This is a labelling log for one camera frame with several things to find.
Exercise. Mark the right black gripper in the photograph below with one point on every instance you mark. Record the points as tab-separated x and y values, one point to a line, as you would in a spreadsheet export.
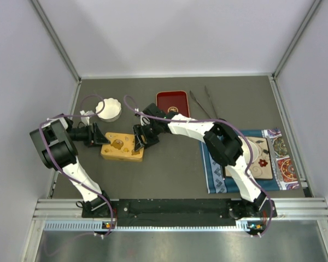
138	131

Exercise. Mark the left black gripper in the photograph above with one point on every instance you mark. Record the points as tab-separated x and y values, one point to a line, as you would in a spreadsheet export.
97	137

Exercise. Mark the silver tin lid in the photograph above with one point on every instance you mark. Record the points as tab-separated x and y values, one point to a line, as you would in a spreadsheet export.
120	144

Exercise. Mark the white scalloped dish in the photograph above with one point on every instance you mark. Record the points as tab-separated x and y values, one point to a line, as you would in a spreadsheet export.
109	110

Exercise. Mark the metal tongs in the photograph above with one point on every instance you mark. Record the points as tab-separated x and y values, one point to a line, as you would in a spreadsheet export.
207	106

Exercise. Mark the gold cookie tin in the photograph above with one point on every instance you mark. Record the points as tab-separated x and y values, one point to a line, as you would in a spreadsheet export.
127	158

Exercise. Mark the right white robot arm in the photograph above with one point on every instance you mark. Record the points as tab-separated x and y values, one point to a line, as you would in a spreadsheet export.
225	146

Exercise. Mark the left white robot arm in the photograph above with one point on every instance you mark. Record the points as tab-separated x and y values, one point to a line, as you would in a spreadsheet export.
54	142

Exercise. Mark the red lacquer tray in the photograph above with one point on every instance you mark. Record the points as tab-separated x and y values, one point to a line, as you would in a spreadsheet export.
175	101

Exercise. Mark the blue patterned cloth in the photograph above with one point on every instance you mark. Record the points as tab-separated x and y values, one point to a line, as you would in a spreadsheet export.
218	180

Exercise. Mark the white bowl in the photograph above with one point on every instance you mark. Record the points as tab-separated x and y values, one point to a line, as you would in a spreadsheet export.
254	150

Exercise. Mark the floral square plate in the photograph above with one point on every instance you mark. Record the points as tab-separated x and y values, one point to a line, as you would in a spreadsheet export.
261	169

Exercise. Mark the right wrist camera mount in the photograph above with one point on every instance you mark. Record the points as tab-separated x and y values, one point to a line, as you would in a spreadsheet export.
144	121

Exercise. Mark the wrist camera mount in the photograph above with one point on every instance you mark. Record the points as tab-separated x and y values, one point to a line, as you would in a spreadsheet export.
144	121
85	117

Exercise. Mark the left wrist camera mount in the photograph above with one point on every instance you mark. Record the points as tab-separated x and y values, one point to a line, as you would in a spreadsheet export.
85	117

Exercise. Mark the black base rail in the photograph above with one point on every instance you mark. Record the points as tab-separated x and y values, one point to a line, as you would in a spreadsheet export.
185	212

